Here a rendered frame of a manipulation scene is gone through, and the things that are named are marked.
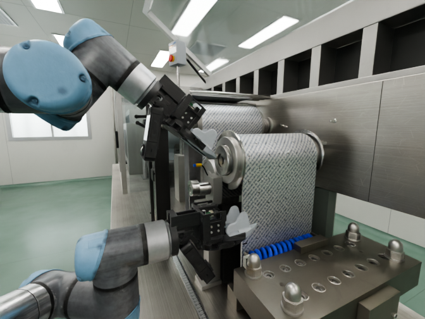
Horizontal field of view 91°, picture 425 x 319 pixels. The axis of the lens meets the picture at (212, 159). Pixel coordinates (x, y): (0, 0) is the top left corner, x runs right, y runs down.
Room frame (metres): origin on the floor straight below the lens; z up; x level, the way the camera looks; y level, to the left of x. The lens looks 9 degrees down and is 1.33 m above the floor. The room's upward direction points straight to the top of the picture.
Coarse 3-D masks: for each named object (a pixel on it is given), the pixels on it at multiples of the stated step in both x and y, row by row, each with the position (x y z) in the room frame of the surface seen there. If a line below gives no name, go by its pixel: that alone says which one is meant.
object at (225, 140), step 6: (222, 138) 0.52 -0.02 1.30; (228, 138) 0.49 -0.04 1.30; (222, 144) 0.52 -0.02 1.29; (228, 144) 0.49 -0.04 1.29; (234, 144) 0.47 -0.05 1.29; (234, 150) 0.47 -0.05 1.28; (234, 156) 0.47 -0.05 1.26; (234, 162) 0.47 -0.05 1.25; (234, 168) 0.47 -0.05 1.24; (234, 174) 0.47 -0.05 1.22; (228, 180) 0.49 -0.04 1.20; (234, 180) 0.48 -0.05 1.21
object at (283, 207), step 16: (304, 176) 0.54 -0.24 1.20; (256, 192) 0.47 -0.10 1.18; (272, 192) 0.50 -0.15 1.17; (288, 192) 0.52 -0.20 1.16; (304, 192) 0.54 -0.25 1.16; (256, 208) 0.48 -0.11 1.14; (272, 208) 0.50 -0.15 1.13; (288, 208) 0.52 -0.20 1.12; (304, 208) 0.54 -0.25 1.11; (272, 224) 0.50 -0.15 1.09; (288, 224) 0.52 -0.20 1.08; (304, 224) 0.55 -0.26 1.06; (256, 240) 0.48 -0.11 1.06; (272, 240) 0.50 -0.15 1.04
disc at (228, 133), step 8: (224, 136) 0.53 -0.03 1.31; (232, 136) 0.49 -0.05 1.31; (216, 144) 0.57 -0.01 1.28; (240, 144) 0.46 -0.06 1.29; (240, 152) 0.46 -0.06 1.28; (240, 160) 0.46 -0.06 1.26; (240, 168) 0.46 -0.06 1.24; (240, 176) 0.46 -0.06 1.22; (224, 184) 0.53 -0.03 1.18; (232, 184) 0.49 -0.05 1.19
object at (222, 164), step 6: (216, 150) 0.52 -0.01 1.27; (222, 150) 0.50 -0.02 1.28; (228, 150) 0.49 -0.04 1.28; (222, 156) 0.50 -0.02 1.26; (228, 156) 0.47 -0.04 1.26; (216, 162) 0.52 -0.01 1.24; (222, 162) 0.50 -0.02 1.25; (228, 162) 0.47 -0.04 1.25; (216, 168) 0.52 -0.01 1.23; (222, 168) 0.50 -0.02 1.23; (228, 168) 0.47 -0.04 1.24; (222, 174) 0.50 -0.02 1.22; (228, 174) 0.49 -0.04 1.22
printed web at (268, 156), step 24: (216, 120) 0.70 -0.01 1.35; (240, 120) 0.74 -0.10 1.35; (264, 144) 0.50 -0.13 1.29; (288, 144) 0.53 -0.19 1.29; (312, 144) 0.56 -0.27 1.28; (192, 168) 0.81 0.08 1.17; (264, 168) 0.48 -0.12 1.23; (288, 168) 0.52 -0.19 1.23; (312, 168) 0.55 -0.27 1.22; (240, 192) 0.61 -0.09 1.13
